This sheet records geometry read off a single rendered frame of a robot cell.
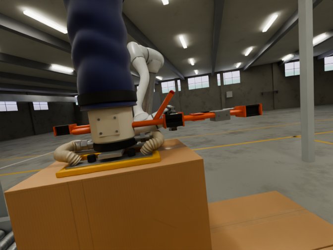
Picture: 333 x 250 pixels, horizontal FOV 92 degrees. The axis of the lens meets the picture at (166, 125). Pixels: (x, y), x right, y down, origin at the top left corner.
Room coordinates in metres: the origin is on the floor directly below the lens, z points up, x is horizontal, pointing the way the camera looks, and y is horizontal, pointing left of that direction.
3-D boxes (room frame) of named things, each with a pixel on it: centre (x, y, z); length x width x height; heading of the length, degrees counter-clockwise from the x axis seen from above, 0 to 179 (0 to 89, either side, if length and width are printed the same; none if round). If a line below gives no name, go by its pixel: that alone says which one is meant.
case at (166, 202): (0.68, 0.21, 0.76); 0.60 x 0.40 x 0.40; 98
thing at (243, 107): (0.73, -0.38, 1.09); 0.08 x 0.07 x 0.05; 97
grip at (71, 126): (0.89, 0.55, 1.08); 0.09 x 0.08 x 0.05; 7
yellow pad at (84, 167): (0.57, 0.21, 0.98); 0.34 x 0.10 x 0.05; 97
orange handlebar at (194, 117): (0.81, 0.04, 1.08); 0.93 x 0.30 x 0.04; 97
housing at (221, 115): (0.72, -0.24, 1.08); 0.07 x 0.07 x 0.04; 7
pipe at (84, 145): (0.67, 0.22, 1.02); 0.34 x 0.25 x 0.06; 97
